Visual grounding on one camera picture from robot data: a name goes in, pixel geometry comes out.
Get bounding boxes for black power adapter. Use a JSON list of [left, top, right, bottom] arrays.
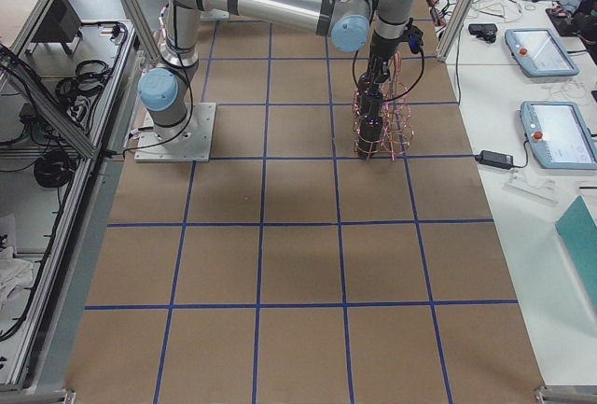
[[475, 150, 514, 170]]

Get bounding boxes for teach pendant far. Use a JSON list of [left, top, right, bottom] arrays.
[[505, 28, 579, 77]]

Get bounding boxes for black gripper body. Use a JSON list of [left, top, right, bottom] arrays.
[[367, 33, 396, 83]]

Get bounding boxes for copper wire bottle basket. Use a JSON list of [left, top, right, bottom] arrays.
[[353, 52, 414, 160]]

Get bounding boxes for dark wine bottle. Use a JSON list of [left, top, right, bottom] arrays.
[[356, 116, 383, 159], [354, 73, 371, 137], [358, 91, 386, 144]]

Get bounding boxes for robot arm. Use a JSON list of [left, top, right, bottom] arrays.
[[160, 0, 421, 153]]

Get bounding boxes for aluminium frame post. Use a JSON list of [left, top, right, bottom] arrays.
[[435, 0, 473, 63]]

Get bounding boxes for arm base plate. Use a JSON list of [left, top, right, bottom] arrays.
[[133, 101, 216, 162]]

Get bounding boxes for teach pendant near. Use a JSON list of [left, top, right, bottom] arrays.
[[520, 101, 596, 171]]

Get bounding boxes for teach pendant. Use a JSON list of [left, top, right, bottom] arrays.
[[505, 28, 579, 77], [520, 101, 596, 171]]

